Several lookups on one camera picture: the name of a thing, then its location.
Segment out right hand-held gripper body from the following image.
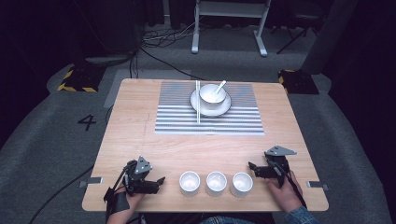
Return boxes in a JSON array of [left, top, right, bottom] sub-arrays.
[[255, 145, 298, 189]]

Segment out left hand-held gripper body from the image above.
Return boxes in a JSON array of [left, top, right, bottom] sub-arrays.
[[123, 155, 161, 197]]

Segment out person's left hand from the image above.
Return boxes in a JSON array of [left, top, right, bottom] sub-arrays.
[[106, 185, 146, 222]]

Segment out person's right hand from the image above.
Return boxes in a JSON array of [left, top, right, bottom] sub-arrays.
[[265, 172, 304, 215]]

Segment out white cup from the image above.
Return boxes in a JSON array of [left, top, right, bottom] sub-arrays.
[[205, 170, 229, 198], [230, 171, 254, 199], [178, 170, 202, 198]]

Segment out striped grey placemat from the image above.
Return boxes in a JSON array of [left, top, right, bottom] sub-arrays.
[[153, 81, 266, 136]]

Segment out person's blue jeans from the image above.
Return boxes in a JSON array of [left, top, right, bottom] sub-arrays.
[[199, 216, 257, 224]]

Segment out white plate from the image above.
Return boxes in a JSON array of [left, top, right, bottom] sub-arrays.
[[190, 88, 233, 119]]

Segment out white bowl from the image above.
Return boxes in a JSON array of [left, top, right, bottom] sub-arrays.
[[198, 83, 228, 110]]

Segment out white chopstick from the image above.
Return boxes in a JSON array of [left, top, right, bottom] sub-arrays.
[[197, 79, 202, 125], [194, 79, 200, 125]]

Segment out white spoon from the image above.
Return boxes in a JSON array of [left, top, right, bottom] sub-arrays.
[[212, 79, 228, 96]]

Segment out black yellow striped base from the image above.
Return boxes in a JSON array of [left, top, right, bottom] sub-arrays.
[[56, 63, 107, 93], [277, 68, 320, 95]]

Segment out black tripod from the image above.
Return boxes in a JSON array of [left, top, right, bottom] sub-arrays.
[[270, 22, 319, 56]]

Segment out grey curtain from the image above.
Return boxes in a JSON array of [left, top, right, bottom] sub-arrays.
[[300, 0, 360, 76]]

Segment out white metal stand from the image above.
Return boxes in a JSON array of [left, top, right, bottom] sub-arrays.
[[191, 0, 273, 58]]

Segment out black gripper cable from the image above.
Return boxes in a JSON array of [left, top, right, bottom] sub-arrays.
[[111, 161, 134, 195], [270, 160, 308, 209]]

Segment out black wrist strap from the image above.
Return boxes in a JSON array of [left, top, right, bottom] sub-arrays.
[[103, 186, 131, 222]]

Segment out long black floor cable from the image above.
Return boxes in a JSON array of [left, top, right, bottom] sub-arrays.
[[139, 46, 207, 82]]

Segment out bundle of floor cables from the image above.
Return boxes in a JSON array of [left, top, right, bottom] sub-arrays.
[[141, 19, 200, 49]]

